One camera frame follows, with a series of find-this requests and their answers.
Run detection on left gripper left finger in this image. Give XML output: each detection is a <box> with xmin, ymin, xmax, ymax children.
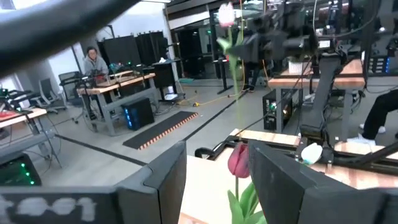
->
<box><xmin>114</xmin><ymin>140</ymin><xmax>188</xmax><ymax>224</ymax></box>

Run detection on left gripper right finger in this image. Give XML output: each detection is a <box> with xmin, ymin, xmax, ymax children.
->
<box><xmin>248</xmin><ymin>139</ymin><xmax>398</xmax><ymax>224</ymax></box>

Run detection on white artificial tulip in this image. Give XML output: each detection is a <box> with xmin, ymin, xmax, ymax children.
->
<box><xmin>300</xmin><ymin>142</ymin><xmax>323</xmax><ymax>165</ymax></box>

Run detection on pink artificial tulip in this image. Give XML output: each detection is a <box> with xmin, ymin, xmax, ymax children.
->
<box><xmin>216</xmin><ymin>2</ymin><xmax>246</xmax><ymax>134</ymax></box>

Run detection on dark red artificial tulip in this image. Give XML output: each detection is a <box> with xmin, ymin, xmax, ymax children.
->
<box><xmin>226</xmin><ymin>142</ymin><xmax>268</xmax><ymax>224</ymax></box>

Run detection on wooden desk grey legs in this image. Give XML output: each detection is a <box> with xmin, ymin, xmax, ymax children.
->
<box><xmin>76</xmin><ymin>70</ymin><xmax>158</xmax><ymax>137</ymax></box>
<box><xmin>266</xmin><ymin>58</ymin><xmax>367</xmax><ymax>134</ymax></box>
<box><xmin>0</xmin><ymin>107</ymin><xmax>63</xmax><ymax>170</ymax></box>

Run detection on black hazard striped floor mat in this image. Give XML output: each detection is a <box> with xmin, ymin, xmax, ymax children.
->
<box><xmin>123</xmin><ymin>110</ymin><xmax>200</xmax><ymax>151</ymax></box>

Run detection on black computer tower blue lights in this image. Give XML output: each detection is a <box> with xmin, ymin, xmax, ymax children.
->
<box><xmin>120</xmin><ymin>96</ymin><xmax>155</xmax><ymax>131</ymax></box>

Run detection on black cabinet row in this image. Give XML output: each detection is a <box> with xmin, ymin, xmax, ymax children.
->
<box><xmin>96</xmin><ymin>30</ymin><xmax>170</xmax><ymax>68</ymax></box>

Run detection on black computer green lights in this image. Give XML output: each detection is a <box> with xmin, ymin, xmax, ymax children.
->
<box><xmin>0</xmin><ymin>152</ymin><xmax>43</xmax><ymax>187</ymax></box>

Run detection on grey office chair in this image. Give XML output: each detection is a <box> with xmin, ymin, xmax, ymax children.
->
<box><xmin>37</xmin><ymin>77</ymin><xmax>68</xmax><ymax>114</ymax></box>

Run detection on black pedestal stand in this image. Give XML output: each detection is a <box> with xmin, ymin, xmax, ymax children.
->
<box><xmin>213</xmin><ymin>55</ymin><xmax>234</xmax><ymax>96</ymax></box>

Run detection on yellow extension cable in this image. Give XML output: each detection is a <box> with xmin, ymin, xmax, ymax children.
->
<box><xmin>175</xmin><ymin>88</ymin><xmax>249</xmax><ymax>108</ymax></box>

